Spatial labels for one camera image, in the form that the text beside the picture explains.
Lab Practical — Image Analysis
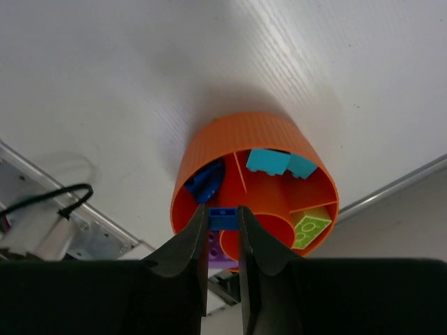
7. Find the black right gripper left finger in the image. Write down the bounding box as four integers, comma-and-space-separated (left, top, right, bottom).
1, 205, 208, 334

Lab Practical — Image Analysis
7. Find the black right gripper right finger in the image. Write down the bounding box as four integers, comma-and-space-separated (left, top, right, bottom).
237, 207, 446, 334

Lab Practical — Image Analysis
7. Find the purple lego plate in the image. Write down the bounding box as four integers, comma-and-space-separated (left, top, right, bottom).
208, 231, 238, 269

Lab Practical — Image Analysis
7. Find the lime green lego brick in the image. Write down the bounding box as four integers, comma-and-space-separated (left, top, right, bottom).
291, 207, 332, 250

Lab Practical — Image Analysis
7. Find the small blue lego brick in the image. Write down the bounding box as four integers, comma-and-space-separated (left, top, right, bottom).
208, 207, 239, 231

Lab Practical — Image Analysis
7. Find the blue round lego piece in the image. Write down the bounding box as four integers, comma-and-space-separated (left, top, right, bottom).
184, 159, 226, 204

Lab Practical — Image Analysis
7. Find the teal square lego brick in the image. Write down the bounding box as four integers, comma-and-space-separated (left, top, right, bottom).
246, 148, 290, 176

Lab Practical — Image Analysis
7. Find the orange round divided container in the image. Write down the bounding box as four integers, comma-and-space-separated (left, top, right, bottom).
170, 112, 339, 256

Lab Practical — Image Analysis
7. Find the black right base cable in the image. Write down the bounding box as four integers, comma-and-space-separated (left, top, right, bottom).
0, 183, 94, 221

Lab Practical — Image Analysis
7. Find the aluminium frame rail right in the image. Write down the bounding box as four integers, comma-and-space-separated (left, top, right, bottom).
337, 154, 446, 225

